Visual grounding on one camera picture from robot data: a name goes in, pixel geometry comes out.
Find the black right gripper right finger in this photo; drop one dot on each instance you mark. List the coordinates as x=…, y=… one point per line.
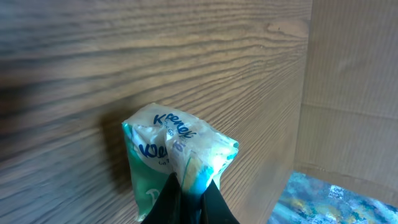
x=214, y=209

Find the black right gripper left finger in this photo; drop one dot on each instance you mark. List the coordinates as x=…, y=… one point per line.
x=167, y=207

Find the teal Kleenex tissue pack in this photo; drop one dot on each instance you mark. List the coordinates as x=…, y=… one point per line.
x=161, y=141

